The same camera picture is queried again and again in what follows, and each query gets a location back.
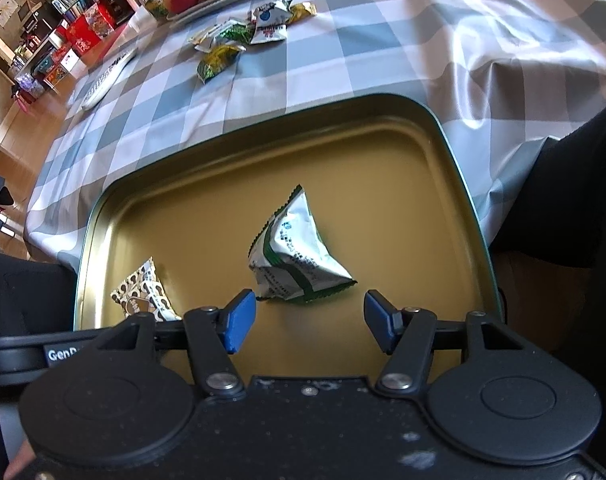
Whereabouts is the green candy packet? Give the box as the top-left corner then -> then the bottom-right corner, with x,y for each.
218,22 -> 254,47

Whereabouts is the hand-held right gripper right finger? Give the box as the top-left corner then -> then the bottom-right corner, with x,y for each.
364,290 -> 531,397

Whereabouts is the brown patterned snack packet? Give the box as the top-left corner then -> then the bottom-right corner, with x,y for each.
110,256 -> 183,323

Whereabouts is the green glass jar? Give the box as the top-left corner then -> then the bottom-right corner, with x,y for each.
138,0 -> 167,22

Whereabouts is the yellow green snack packet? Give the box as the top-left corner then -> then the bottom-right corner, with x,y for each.
197,45 -> 246,83

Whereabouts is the gold metal tin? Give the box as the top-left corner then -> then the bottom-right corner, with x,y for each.
74,94 -> 508,391

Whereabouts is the cream green snack packet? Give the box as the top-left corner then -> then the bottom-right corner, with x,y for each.
188,22 -> 234,53

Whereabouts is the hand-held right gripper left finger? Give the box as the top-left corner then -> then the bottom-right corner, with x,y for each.
86,289 -> 257,401

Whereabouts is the red gift box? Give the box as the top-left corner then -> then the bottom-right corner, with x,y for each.
64,4 -> 116,55

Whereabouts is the white pink snack packet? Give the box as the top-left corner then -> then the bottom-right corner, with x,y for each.
250,24 -> 289,45

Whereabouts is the white green snack packet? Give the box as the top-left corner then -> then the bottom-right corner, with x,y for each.
246,185 -> 358,306

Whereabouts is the white remote control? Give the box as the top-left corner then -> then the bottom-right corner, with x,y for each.
80,45 -> 140,110

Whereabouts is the yellow candy packet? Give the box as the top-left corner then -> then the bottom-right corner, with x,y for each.
288,2 -> 317,24

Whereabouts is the checked tablecloth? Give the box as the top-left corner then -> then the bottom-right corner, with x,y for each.
23,0 -> 606,266

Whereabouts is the white blue snack packet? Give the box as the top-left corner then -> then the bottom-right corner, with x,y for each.
250,0 -> 291,28

